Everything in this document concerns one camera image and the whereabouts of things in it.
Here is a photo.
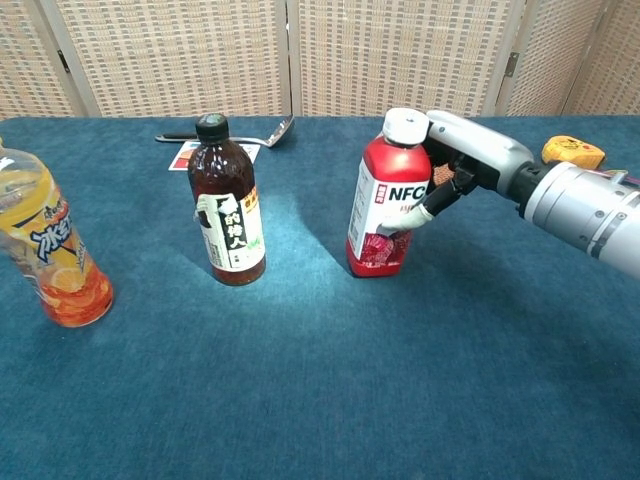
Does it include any orange iced tea bottle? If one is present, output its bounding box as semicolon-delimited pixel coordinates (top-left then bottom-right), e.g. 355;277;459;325
0;137;115;329

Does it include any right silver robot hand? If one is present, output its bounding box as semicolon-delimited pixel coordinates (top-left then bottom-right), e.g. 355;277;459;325
377;109;535;236

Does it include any blue felt table cover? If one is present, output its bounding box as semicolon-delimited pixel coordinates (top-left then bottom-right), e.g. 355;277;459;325
0;115;640;480

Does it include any dark brown tea bottle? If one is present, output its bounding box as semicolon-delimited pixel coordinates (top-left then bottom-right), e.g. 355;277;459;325
187;112;267;287

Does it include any woven folding screen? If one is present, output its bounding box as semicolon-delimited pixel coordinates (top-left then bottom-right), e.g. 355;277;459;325
0;0;640;119

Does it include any yellow tape measure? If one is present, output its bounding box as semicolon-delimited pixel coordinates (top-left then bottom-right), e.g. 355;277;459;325
542;134;607;170

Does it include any printed paper card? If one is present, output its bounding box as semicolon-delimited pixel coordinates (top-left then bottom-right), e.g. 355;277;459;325
168;140;261;173

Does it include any red NFC juice bottle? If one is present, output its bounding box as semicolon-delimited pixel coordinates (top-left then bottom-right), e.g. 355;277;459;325
346;107;434;279

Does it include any metal ladle black handle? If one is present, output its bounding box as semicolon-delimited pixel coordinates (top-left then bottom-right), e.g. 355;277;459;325
154;114;295;149

